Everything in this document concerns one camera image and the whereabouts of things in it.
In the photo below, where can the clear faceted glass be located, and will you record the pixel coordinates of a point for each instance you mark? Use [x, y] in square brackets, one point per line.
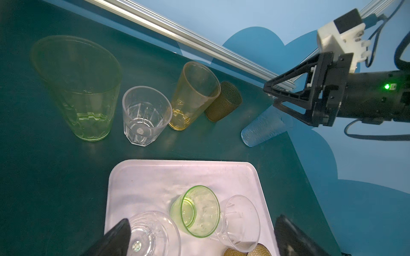
[146, 113]
[153, 233]
[239, 227]

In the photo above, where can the pink plastic tray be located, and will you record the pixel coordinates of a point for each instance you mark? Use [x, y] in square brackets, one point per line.
[137, 186]

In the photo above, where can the short green glass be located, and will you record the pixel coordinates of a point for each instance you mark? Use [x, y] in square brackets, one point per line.
[196, 212]

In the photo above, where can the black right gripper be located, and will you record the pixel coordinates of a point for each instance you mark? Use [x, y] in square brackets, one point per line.
[369, 97]

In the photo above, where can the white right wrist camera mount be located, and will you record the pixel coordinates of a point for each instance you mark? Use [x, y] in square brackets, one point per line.
[344, 35]

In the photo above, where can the dark brown textured tall cup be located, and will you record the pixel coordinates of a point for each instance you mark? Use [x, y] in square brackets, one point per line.
[229, 99]

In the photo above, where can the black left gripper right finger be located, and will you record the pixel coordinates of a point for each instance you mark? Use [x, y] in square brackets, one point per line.
[292, 241]

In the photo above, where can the aluminium right frame post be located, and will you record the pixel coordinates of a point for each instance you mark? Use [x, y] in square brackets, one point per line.
[374, 7]

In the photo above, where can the tall amber tumbler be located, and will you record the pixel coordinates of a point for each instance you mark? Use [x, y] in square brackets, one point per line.
[197, 88]

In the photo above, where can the aluminium back frame rail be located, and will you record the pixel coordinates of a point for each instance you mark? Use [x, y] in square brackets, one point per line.
[227, 61]

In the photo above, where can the tall green tumbler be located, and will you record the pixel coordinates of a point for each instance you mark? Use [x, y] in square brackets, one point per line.
[83, 79]

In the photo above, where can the frosted blue tall tumbler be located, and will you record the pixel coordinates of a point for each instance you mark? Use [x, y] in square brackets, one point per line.
[271, 123]

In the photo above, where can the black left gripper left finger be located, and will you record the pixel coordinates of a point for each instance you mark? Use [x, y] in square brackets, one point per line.
[114, 243]

